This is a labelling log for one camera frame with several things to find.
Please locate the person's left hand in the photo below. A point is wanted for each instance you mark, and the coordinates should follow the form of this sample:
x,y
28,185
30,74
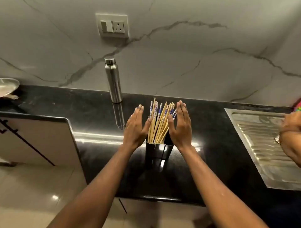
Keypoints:
x,y
134,133

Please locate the person's right hand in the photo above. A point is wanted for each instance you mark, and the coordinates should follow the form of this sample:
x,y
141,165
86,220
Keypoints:
x,y
182,135

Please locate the person's left thumb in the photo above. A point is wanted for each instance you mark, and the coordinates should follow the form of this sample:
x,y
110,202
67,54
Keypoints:
x,y
147,128

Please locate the person's right thumb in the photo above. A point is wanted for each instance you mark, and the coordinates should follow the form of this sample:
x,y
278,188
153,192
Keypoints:
x,y
171,129

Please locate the another person's forearm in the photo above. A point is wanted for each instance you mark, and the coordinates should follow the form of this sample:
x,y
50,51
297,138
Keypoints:
x,y
291,146

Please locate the person's right forearm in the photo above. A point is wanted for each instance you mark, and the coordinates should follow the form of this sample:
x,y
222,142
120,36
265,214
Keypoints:
x,y
216,190

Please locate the person's left forearm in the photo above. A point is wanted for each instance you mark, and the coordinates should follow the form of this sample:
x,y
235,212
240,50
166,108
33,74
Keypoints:
x,y
98,190

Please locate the bundle of wooden chopsticks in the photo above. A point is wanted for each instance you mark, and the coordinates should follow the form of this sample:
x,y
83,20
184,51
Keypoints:
x,y
158,124

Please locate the steel chopstick holder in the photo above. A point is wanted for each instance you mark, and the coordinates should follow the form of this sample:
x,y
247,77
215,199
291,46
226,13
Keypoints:
x,y
157,151

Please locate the steel water bottle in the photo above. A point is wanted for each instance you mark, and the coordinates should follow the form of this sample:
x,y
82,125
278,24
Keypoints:
x,y
113,81

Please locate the steel sink drainboard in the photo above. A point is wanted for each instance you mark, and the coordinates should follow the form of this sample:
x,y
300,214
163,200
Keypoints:
x,y
265,145

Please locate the white cabinet door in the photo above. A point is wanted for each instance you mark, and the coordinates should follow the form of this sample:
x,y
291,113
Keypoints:
x,y
40,141

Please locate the steel plate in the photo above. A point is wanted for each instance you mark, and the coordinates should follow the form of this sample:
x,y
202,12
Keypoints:
x,y
8,86

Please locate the white wall switch socket plate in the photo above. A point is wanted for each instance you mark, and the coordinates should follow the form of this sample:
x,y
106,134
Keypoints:
x,y
112,25

